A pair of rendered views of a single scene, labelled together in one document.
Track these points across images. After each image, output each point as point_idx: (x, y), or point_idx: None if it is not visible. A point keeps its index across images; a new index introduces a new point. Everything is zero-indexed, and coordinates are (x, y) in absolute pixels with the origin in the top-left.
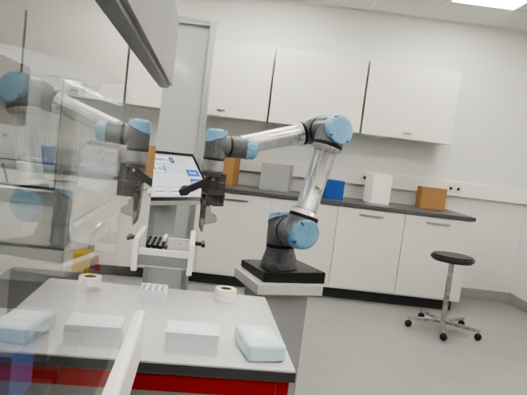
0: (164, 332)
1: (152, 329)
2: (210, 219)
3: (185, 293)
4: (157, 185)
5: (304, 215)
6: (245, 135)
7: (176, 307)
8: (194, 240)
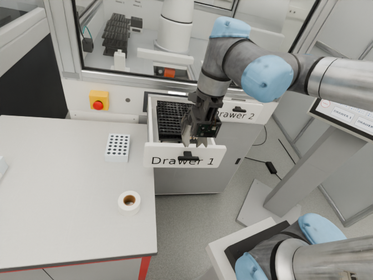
0: (27, 164)
1: (36, 157)
2: (186, 140)
3: (141, 174)
4: (343, 106)
5: (273, 273)
6: (337, 58)
7: (96, 169)
8: (162, 145)
